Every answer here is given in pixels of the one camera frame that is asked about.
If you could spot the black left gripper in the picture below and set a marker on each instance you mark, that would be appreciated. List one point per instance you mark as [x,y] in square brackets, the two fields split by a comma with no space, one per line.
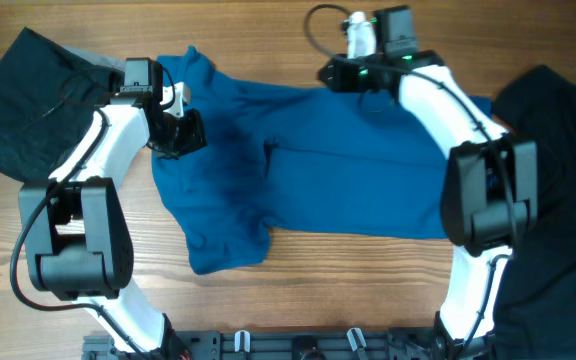
[195,140]

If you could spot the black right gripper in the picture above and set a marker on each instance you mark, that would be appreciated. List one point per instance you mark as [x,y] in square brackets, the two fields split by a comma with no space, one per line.
[340,79]

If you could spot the blue polo shirt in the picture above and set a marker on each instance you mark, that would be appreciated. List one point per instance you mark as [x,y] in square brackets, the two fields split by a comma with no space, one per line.
[300,159]

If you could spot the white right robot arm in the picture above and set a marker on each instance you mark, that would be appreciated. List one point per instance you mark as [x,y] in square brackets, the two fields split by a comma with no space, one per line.
[489,196]

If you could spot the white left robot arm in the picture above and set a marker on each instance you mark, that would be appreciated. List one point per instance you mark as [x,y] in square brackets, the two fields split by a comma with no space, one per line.
[74,251]

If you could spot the grey mesh garment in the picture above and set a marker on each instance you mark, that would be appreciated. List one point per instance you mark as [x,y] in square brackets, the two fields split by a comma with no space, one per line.
[98,59]

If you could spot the dark green folded garment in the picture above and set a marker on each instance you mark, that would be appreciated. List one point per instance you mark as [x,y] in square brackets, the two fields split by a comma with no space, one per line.
[47,95]

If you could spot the black garment pile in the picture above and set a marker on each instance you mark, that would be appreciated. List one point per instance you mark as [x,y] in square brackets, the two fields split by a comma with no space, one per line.
[535,310]

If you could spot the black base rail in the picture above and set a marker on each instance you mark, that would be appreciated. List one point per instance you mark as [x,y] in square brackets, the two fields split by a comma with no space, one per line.
[396,343]

